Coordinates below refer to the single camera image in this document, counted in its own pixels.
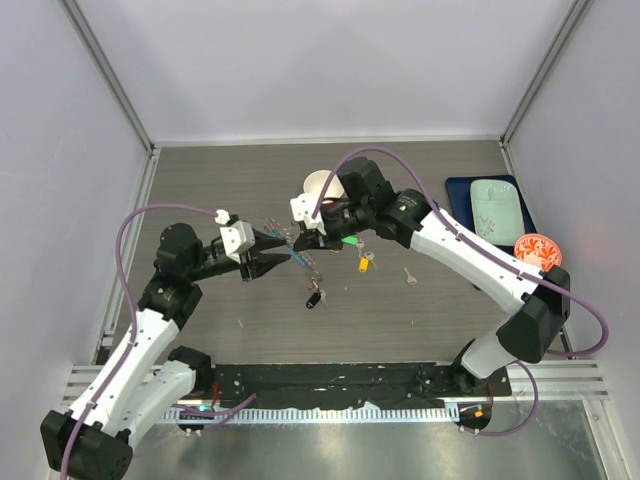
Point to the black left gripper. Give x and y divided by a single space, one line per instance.
259 263

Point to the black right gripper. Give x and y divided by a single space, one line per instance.
310 240

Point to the black tag key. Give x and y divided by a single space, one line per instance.
317 297

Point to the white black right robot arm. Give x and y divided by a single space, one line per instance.
533 300

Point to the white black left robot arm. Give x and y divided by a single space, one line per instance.
97 436

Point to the green tag key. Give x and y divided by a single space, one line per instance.
353 241

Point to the red bowl white inside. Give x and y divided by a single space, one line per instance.
315 181

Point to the yellow tag key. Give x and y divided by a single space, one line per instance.
366 262

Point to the plain silver loose key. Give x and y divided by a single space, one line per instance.
410 279

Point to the dark blue tray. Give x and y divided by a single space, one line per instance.
458 192

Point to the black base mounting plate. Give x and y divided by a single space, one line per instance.
342 386

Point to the pale green rectangular plate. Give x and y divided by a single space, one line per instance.
496 212

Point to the orange white patterned bowl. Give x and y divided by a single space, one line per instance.
538 250

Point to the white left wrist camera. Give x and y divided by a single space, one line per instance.
237 235

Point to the perforated cable duct strip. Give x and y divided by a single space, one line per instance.
368 413

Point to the aluminium frame rail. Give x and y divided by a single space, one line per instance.
103 65

